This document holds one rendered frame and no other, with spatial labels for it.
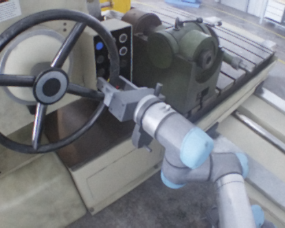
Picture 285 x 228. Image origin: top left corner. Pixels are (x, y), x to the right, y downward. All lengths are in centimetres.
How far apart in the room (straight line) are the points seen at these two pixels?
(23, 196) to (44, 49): 84
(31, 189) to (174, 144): 92
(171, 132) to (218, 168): 16
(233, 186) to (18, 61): 59
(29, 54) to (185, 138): 42
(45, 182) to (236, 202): 97
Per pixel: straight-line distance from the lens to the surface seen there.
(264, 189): 112
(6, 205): 125
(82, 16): 47
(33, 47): 58
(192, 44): 79
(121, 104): 48
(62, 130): 138
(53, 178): 121
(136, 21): 98
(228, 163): 53
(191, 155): 42
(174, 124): 44
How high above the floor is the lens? 158
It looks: 43 degrees down
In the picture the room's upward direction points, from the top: 2 degrees clockwise
